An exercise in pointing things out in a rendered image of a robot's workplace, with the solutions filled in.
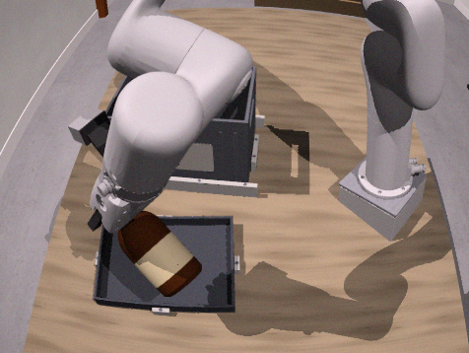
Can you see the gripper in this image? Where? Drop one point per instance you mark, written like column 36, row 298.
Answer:
column 115, row 212

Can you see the dark grey divided crate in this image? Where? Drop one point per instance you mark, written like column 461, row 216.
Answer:
column 223, row 150

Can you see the brown bottle with tan label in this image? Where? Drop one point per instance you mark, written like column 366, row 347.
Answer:
column 161, row 257

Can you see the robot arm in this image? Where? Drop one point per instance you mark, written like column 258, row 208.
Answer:
column 158, row 115

